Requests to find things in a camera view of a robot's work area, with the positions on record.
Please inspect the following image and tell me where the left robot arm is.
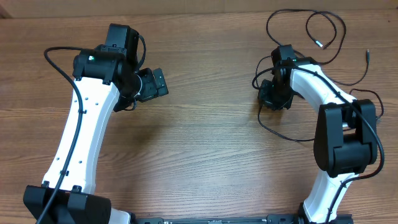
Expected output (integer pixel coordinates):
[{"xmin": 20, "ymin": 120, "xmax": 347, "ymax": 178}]
[{"xmin": 23, "ymin": 24, "xmax": 169, "ymax": 223}]

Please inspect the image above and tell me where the long black usb cable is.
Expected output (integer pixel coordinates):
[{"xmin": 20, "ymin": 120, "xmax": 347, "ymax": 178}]
[{"xmin": 266, "ymin": 8, "xmax": 348, "ymax": 66}]

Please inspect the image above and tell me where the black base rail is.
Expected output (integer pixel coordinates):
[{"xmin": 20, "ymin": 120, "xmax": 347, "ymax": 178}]
[{"xmin": 127, "ymin": 213, "xmax": 354, "ymax": 224}]

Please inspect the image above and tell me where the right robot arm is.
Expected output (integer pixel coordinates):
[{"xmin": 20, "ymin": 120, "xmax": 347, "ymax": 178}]
[{"xmin": 252, "ymin": 45, "xmax": 384, "ymax": 223}]

